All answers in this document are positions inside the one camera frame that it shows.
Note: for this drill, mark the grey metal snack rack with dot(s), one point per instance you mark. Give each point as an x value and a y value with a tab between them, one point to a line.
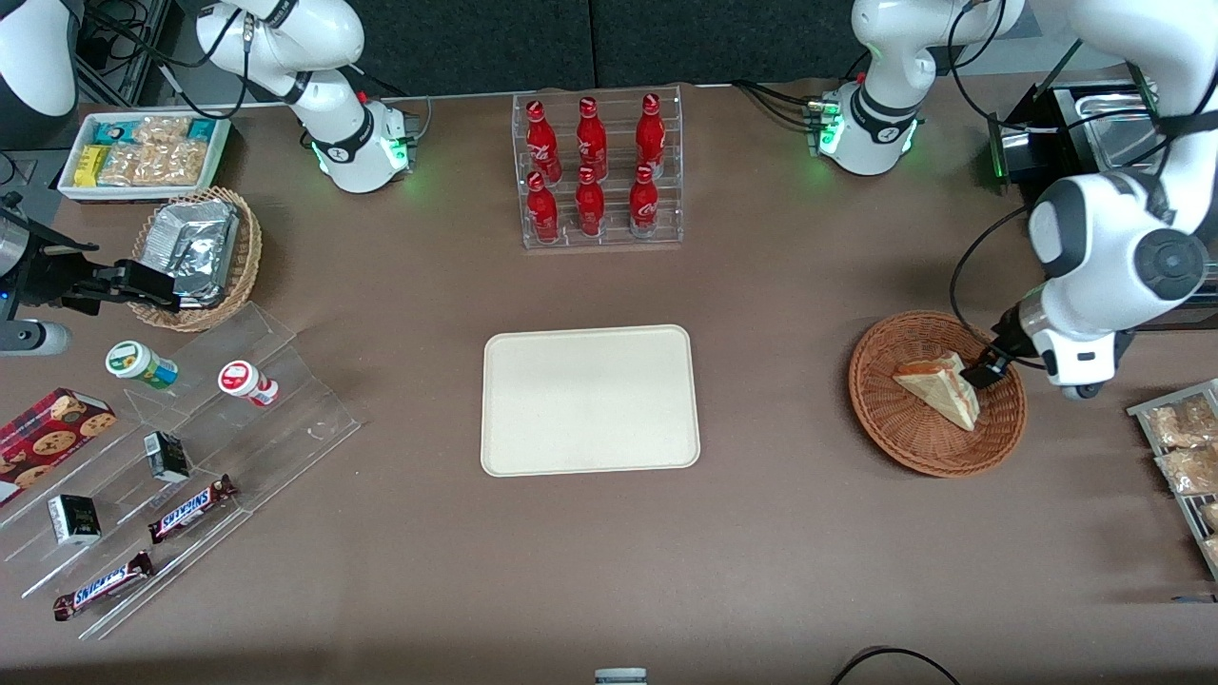
1189	504

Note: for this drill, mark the steel warmer pan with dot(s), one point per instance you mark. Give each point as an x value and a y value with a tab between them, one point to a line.
1113	128

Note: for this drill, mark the red cookie box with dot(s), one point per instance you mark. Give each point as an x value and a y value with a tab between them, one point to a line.
48	442

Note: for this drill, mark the clear acrylic bottle rack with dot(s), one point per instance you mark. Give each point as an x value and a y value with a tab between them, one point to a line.
614	238

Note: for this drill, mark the green lid white cup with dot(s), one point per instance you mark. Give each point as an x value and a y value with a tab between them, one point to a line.
141	364

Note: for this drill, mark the black food warmer cabinet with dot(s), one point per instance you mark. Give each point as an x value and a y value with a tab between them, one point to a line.
1023	166

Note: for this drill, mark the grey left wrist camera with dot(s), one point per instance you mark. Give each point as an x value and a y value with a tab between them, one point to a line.
1083	390

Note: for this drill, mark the clear acrylic stepped display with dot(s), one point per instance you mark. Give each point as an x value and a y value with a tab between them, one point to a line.
285	428

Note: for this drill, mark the clear nut snack bag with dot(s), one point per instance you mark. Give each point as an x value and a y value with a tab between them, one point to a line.
171	164
119	166
162	129

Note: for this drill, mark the grey white device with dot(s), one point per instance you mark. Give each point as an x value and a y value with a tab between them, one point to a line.
620	676

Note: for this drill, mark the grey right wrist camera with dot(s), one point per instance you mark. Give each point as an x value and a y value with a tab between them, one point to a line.
33	339

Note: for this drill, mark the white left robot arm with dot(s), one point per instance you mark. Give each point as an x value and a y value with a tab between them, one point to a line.
1104	238

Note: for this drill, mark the small black carton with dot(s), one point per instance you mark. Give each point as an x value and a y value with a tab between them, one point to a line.
166	457
74	519

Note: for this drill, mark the red cola bottle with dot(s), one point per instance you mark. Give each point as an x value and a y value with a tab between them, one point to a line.
592	141
542	211
542	143
650	135
590	207
643	205

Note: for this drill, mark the light wicker basket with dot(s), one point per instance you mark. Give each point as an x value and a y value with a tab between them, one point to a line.
245	257

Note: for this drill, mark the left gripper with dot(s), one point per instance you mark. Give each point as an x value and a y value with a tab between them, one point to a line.
1006	343

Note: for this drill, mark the cream plastic tray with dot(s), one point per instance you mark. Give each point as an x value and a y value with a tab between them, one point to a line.
590	400

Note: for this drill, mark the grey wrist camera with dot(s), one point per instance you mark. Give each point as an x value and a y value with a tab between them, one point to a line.
33	339
1083	390

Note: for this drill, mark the brown wicker basket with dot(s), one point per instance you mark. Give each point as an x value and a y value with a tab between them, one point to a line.
913	433

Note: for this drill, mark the yellow snack pack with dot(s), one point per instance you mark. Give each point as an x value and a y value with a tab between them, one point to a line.
89	166

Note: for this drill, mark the triangular sandwich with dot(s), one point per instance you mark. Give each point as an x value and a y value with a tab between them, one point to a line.
937	390

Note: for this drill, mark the teal snack pack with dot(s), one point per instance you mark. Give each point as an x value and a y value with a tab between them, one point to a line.
110	133
202	129

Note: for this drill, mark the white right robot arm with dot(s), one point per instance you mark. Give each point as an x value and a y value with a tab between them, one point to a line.
338	143

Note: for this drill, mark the silver foil pack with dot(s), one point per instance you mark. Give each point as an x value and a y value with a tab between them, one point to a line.
195	243

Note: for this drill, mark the clear bagged pastry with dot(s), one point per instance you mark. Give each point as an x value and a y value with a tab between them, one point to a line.
1212	550
1189	470
1180	423
1210	516

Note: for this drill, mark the white snack tray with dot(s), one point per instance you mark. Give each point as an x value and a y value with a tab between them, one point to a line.
71	188

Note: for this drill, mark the red lid white cup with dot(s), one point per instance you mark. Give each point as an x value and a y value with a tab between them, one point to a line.
245	382

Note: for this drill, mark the dark equipment rack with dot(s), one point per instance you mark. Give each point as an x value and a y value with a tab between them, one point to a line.
124	48

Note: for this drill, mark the brown snickers bar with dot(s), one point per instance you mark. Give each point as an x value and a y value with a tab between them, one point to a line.
103	586
190	509

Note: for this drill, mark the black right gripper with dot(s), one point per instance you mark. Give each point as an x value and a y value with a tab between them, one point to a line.
48	273

